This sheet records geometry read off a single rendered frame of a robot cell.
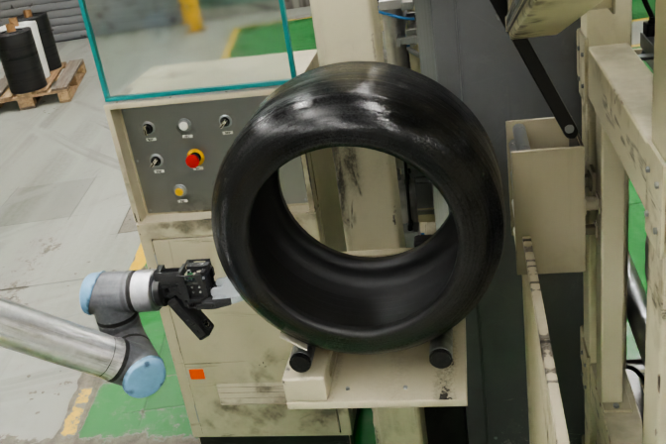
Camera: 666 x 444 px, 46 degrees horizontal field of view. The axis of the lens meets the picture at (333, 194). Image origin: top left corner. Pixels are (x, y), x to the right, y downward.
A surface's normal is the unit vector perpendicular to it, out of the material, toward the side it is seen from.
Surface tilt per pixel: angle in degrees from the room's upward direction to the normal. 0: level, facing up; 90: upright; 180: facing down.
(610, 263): 90
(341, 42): 90
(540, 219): 90
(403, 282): 37
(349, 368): 0
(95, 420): 0
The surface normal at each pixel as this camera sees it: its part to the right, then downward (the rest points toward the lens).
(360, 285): -0.05, -0.50
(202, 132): -0.14, 0.42
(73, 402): -0.14, -0.90
